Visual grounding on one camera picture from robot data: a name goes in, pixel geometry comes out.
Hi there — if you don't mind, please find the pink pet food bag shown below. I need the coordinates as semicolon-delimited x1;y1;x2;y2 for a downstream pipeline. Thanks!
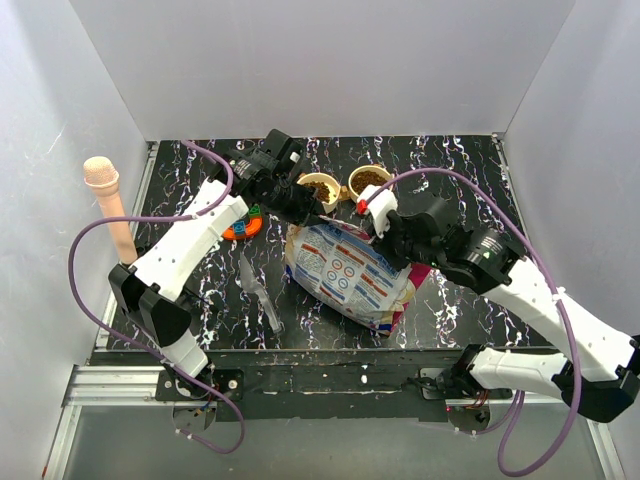
284;218;431;336

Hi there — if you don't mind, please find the pink microphone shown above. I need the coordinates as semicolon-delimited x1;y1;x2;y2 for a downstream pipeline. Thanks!
83;156;138;265

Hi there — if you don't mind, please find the orange curved toy track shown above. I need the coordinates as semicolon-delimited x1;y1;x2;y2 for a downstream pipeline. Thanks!
223;205;263;241

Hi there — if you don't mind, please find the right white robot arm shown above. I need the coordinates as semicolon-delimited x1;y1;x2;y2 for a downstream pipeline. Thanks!
356;185;639;423

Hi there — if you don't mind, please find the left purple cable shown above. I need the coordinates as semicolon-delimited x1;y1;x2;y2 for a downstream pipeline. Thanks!
67;139;246;455

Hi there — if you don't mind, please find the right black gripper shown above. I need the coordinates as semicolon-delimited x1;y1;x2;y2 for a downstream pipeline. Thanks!
367;208;442;272

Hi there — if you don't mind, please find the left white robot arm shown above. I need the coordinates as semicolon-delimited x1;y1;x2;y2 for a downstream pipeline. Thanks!
109;129;325;400

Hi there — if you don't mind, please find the clear plastic scoop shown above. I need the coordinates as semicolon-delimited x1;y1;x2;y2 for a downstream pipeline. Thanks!
239;253;283;334

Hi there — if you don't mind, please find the cream double pet bowl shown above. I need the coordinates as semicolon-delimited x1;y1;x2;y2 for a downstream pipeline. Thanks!
297;164;392;213

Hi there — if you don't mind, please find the aluminium frame rail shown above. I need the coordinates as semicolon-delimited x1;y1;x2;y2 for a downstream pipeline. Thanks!
42;141;165;479

